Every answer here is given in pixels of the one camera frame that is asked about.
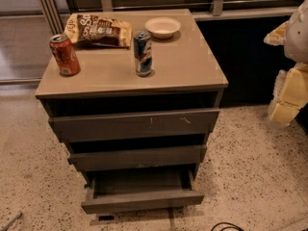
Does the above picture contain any grey middle drawer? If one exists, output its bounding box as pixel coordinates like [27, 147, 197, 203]
[69, 145, 207, 171]

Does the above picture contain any grey metal rod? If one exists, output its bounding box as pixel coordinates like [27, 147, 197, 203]
[0, 212, 22, 231]

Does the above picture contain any grey drawer cabinet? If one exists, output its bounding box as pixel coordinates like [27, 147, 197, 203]
[34, 9, 229, 197]

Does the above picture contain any white bowl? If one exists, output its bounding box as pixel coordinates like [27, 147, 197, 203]
[145, 17, 181, 39]

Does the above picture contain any blue silver energy drink can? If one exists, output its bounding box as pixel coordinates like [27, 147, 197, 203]
[134, 31, 152, 77]

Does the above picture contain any brown yellow chip bag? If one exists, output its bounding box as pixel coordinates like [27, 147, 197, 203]
[64, 13, 132, 48]

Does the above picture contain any small black floor marker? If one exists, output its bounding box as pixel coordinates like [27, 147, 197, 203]
[98, 215, 115, 221]

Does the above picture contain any grey top drawer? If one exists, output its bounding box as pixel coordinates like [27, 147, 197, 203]
[49, 109, 219, 142]

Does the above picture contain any grey drawer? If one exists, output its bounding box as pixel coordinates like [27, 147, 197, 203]
[69, 145, 207, 171]
[81, 167, 204, 214]
[49, 109, 219, 142]

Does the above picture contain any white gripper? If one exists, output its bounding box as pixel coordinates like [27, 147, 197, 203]
[264, 21, 308, 125]

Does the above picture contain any black cable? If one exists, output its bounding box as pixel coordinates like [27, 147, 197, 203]
[210, 221, 246, 231]

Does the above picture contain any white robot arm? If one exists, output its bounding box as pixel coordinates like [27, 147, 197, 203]
[264, 0, 308, 126]

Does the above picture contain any red soda can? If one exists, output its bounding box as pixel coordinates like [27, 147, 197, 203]
[49, 34, 81, 76]

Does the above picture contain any grey bottom drawer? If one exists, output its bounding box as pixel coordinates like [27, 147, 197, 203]
[81, 167, 204, 214]

